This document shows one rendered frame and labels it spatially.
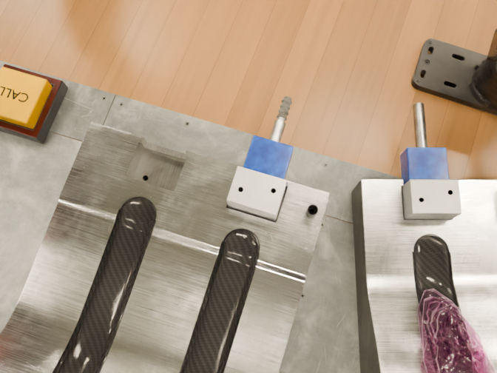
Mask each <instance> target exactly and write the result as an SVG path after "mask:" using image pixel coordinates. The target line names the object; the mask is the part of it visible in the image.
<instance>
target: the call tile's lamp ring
mask: <svg viewBox="0 0 497 373"><path fill-rule="evenodd" d="M4 67H6V68H9V69H12V70H17V71H19V72H22V73H26V74H30V75H34V76H37V77H39V78H44V79H47V80H48V81H49V83H51V84H54V87H53V89H52V92H51V93H50V96H49V98H48V100H47V103H46V104H45V106H44V109H43V111H42V113H41V116H40V118H39V120H38V122H37V124H36V126H35V129H34V130H33V131H32V130H28V129H25V128H22V127H17V126H15V125H12V124H8V123H5V122H3V121H0V127H2V128H5V129H8V130H12V131H15V132H19V133H22V134H25V135H28V136H32V137H34V138H37V137H38V134H39V132H40V130H41V127H42V125H43V123H44V121H45V118H46V117H47V114H48V112H49V110H50V108H51V106H52V103H53V101H54V99H55V96H56V94H57V92H58V89H59V87H60V86H61V83H62V81H60V80H58V79H54V78H50V77H47V76H45V75H40V74H38V73H33V72H30V71H27V70H23V69H20V68H17V67H12V66H10V65H7V64H4Z"/></svg>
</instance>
